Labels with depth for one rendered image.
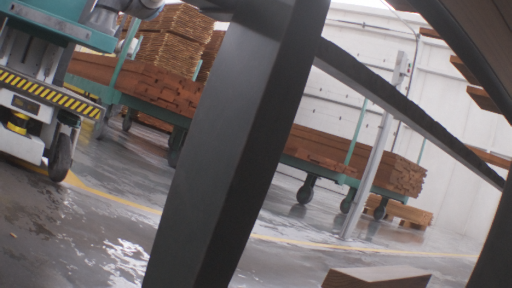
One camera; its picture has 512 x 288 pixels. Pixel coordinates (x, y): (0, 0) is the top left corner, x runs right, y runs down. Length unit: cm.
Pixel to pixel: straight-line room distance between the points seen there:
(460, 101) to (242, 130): 1236
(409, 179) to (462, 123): 640
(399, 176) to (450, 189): 625
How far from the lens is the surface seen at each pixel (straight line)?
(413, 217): 757
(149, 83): 390
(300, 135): 710
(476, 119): 1250
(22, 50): 202
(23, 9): 177
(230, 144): 58
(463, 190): 1220
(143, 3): 192
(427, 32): 154
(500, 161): 398
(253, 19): 63
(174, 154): 475
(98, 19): 188
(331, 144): 671
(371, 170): 347
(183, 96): 405
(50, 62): 201
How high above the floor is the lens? 37
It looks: 2 degrees up
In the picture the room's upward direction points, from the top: 20 degrees clockwise
